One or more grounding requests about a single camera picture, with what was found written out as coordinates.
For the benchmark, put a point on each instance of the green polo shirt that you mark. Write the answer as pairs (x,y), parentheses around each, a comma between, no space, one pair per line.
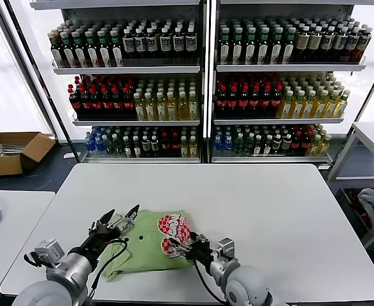
(145,252)

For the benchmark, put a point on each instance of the white metal frame table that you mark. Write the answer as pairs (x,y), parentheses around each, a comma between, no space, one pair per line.
(342,153)

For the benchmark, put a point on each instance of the clear green water bottle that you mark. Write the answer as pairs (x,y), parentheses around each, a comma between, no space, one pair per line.
(248,146)
(118,147)
(238,146)
(108,146)

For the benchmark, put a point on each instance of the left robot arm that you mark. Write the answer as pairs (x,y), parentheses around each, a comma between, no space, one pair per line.
(62,280)

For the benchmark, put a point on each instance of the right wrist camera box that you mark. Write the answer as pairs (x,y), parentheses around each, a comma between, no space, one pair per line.
(226,247)

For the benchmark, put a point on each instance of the yellow juice bottle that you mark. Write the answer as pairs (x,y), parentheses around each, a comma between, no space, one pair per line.
(193,149)
(182,110)
(324,146)
(297,106)
(149,110)
(286,106)
(308,106)
(193,110)
(341,106)
(139,110)
(171,110)
(330,106)
(314,147)
(160,110)
(320,106)
(183,149)

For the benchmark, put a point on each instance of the dark bottle beige label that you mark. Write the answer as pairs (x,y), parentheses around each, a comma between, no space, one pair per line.
(314,44)
(302,44)

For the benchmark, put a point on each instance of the red crumpled cloth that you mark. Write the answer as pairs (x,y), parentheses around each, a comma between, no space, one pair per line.
(363,216)

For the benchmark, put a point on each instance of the dark storage bin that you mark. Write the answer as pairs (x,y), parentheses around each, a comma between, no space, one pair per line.
(349,204)

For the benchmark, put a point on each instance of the grey window frame post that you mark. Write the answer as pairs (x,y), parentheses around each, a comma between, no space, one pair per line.
(48,118)

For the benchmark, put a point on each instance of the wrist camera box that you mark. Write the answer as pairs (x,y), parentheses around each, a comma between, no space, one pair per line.
(48,252)
(226,247)

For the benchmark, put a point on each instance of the cola bottle red cap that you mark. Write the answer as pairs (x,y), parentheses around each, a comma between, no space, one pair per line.
(85,104)
(106,104)
(117,104)
(295,144)
(254,103)
(76,105)
(95,104)
(221,103)
(243,103)
(232,103)
(305,143)
(128,104)
(265,103)
(165,146)
(276,103)
(175,146)

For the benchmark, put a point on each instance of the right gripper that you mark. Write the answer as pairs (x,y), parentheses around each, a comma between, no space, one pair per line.
(201,250)

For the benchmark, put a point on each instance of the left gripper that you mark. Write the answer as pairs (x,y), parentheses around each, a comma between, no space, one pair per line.
(104,237)

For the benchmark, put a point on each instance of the small dark bottle white cap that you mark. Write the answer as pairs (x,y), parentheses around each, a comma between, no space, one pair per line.
(286,145)
(146,146)
(257,148)
(276,146)
(267,146)
(127,149)
(155,146)
(136,149)

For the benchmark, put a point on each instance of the dark bottle tall white label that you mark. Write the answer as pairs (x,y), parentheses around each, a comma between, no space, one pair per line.
(288,48)
(224,48)
(250,48)
(237,48)
(263,48)
(276,48)

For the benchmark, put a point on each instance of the black slanted pole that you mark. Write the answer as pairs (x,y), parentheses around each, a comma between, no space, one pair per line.
(366,99)
(69,137)

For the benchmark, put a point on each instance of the grey metal shelf rack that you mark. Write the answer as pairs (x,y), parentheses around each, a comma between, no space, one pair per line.
(285,68)
(126,70)

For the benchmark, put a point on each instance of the silver parts in bags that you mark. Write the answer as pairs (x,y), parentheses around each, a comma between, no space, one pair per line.
(8,150)

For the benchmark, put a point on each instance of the dark bottle white blue label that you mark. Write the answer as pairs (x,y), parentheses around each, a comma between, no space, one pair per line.
(128,44)
(165,44)
(151,44)
(327,44)
(190,43)
(351,45)
(362,45)
(178,43)
(139,44)
(339,44)

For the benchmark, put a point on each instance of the brown tea bottle green label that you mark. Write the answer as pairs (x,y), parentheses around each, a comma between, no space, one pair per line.
(117,49)
(92,51)
(104,50)
(56,52)
(68,52)
(80,51)

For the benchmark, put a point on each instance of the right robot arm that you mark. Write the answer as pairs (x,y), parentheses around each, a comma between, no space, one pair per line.
(247,287)

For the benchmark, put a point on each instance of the brown cardboard box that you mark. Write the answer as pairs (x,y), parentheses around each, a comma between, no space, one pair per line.
(2,165)

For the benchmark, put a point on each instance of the white paper scrap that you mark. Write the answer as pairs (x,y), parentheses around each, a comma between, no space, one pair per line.
(69,155)

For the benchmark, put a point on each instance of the blue drink bottle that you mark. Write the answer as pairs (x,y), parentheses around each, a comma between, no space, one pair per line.
(89,145)
(227,145)
(217,145)
(99,145)

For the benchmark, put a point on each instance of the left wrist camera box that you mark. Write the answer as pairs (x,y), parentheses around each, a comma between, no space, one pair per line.
(48,252)

